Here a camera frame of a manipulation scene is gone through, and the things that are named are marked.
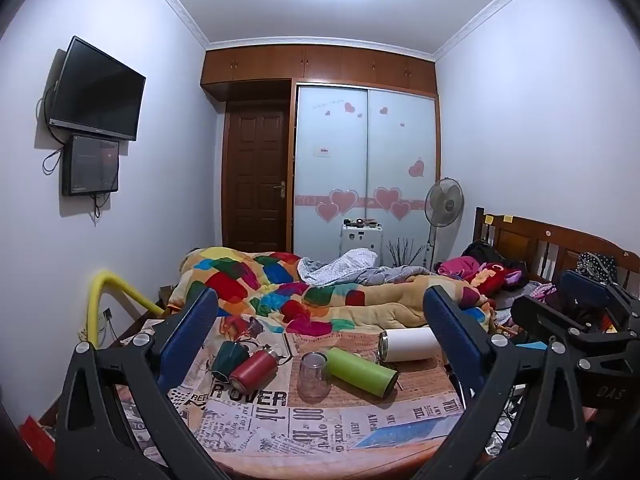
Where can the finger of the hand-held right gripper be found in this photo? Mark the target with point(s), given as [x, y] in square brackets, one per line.
[540, 312]
[582, 287]

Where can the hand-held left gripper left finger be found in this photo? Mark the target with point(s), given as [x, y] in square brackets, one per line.
[194, 330]

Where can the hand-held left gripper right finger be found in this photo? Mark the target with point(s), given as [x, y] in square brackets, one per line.
[449, 330]

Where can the dark green cup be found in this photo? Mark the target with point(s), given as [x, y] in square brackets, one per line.
[229, 361]

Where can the clear glass cup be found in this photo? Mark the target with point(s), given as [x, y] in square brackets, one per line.
[312, 377]

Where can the black polka dot bag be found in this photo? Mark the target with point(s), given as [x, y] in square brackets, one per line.
[596, 263]

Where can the white bottle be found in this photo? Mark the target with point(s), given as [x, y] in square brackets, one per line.
[412, 345]

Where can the red plush toy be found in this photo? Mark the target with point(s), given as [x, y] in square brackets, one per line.
[495, 276]

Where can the wooden bed headboard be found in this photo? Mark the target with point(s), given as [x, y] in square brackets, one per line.
[545, 240]

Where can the pink cloth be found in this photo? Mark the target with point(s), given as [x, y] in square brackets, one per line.
[457, 266]

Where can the red bottle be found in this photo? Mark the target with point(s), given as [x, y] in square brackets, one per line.
[255, 371]

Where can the dry branches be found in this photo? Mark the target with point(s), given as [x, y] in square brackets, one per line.
[405, 254]

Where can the yellow pipe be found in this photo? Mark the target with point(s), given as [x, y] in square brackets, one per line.
[112, 280]

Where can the lime green bottle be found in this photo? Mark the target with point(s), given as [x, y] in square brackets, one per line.
[362, 371]

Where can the colourful patchwork blanket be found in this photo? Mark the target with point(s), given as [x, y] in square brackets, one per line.
[310, 300]

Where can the grey white cloth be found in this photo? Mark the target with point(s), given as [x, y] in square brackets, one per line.
[345, 265]

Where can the white cabinet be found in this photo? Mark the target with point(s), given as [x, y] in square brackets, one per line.
[361, 242]

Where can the newspaper print tablecloth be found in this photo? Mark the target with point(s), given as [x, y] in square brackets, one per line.
[280, 420]

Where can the standing fan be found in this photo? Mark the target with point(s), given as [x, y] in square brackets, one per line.
[444, 201]

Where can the brown wooden door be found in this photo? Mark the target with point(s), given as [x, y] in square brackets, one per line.
[257, 175]

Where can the wardrobe with heart stickers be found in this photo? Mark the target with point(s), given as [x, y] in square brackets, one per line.
[360, 160]

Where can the red box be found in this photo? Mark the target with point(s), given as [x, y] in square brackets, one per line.
[37, 442]

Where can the small black wall monitor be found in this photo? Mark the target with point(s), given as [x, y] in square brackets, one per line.
[90, 164]

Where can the black wall television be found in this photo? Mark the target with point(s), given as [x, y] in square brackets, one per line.
[97, 90]

